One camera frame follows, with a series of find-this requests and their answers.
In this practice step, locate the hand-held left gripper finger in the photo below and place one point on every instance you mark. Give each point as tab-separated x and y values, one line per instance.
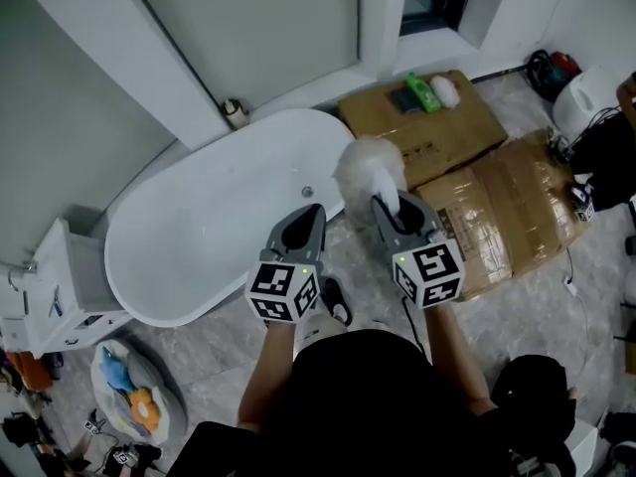
318	241
280	239

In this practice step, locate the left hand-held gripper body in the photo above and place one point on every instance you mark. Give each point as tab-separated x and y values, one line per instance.
278	286

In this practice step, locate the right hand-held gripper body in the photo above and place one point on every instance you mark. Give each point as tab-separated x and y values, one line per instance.
432	273

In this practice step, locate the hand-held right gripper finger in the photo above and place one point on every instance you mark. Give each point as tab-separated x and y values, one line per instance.
390	229
428	219

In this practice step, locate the white fluffy duster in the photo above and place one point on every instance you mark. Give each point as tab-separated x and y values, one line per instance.
367	167

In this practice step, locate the white bathtub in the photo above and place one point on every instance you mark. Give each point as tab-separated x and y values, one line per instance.
199	216

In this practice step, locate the person's left forearm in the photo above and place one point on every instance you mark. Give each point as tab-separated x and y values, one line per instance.
268	375

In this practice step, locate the person's right forearm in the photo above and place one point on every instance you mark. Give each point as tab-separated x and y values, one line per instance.
457	356

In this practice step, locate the person's black shoe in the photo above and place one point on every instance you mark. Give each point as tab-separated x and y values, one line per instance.
334	291

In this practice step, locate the person's pale trousers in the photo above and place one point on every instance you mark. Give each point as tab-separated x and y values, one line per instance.
320	328

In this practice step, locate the person's white sock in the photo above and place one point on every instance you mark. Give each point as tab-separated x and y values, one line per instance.
340	312

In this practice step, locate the flat cardboard box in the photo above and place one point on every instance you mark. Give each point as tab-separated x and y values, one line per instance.
447	127

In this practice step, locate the taped cardboard box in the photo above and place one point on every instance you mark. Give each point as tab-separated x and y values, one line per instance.
522	206

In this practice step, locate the green plastic bottle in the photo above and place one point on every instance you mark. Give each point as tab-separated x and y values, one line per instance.
423	92

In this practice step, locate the white bath puff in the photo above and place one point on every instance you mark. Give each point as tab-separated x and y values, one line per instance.
445	91

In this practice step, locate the small white and brown cup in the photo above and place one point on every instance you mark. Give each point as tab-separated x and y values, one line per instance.
234	112

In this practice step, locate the person's black shirt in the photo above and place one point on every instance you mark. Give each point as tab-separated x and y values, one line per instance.
367	405

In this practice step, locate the spare hand-held gripper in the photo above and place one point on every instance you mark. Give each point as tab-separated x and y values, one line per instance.
94	423
125	456
584	199

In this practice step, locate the grey toy bag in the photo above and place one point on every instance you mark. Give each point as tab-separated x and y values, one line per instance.
164	405

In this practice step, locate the orange flower plush toy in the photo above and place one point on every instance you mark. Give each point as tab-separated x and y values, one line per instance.
144	409

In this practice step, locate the blue plush toy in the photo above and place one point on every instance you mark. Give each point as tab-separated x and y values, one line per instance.
115	370

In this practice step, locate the black bag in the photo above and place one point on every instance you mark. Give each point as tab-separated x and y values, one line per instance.
611	162

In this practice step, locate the white sink cabinet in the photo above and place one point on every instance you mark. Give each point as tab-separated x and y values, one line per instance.
64	276

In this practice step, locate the brown wooden furniture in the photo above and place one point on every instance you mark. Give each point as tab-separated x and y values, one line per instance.
627	102

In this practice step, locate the orange box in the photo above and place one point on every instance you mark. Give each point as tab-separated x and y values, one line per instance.
30	371

